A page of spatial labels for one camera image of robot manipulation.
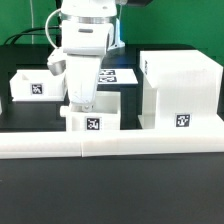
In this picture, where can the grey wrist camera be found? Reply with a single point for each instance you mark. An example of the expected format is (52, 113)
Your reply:
(56, 62)

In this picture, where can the white L-shaped fence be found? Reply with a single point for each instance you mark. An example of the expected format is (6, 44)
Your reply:
(206, 136)

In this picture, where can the white marker sheet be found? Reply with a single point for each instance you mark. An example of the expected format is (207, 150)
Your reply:
(117, 76)

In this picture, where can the white rear drawer box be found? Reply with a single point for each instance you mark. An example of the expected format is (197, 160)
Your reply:
(37, 85)

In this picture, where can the white drawer cabinet housing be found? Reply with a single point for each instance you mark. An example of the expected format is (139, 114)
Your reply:
(180, 90)

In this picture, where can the white drawer box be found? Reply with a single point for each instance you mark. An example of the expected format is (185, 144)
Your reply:
(37, 85)
(105, 114)

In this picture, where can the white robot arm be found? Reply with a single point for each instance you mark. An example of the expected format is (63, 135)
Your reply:
(88, 31)

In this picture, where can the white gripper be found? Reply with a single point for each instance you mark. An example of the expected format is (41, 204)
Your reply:
(82, 73)

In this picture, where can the white front drawer box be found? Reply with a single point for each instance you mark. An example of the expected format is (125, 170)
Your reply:
(105, 114)

